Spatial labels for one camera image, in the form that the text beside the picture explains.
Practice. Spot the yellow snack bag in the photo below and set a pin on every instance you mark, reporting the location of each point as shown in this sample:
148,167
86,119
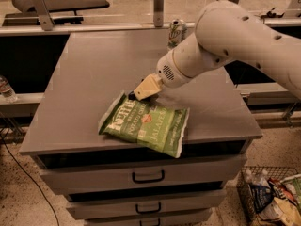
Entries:
281,210

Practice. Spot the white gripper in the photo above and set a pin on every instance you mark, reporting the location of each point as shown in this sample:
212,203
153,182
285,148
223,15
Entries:
166,70

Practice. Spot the red snack bag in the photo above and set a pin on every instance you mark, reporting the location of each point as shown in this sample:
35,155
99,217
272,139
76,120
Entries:
280,191

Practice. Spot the black drawer handle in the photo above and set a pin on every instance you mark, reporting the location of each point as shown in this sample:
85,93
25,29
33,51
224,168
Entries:
148,178
148,208
150,222

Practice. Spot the black top drawer handle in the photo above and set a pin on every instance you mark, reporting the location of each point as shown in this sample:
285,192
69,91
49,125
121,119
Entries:
148,178

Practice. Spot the black bench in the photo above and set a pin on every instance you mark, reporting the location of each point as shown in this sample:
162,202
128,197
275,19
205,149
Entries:
28,16

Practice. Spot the grey drawer cabinet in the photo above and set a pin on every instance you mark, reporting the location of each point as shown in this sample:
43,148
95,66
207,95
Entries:
94,172

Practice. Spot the wire basket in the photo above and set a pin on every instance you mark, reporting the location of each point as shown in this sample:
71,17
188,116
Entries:
245,194

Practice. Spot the green white snack bag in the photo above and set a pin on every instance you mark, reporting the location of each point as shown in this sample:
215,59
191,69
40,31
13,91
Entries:
293,184

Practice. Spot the black middle drawer handle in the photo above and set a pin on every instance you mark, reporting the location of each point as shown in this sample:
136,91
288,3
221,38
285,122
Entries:
148,208

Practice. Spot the clear plastic water bottle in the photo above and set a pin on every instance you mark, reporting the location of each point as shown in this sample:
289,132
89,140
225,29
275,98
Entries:
7,91

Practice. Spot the green white soda can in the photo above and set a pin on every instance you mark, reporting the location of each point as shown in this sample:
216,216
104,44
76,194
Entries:
177,33

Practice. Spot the left metal bracket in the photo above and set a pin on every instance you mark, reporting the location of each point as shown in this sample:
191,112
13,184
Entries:
45,19

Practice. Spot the dark blue snack bag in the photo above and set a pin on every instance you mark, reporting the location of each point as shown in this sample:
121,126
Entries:
262,196

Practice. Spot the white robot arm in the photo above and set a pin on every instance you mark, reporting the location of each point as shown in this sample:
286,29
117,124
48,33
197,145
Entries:
225,32

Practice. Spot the green jalapeno chip bag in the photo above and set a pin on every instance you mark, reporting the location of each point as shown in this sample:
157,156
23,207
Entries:
157,127

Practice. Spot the middle metal bracket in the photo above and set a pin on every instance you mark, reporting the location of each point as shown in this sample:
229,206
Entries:
158,13

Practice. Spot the metal rail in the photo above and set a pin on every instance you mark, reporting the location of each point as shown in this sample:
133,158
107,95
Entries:
67,29

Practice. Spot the black bottom drawer handle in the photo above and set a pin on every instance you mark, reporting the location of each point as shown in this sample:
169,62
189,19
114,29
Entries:
150,222

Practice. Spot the water bottle in basket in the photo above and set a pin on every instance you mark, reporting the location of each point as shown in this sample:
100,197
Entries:
256,179

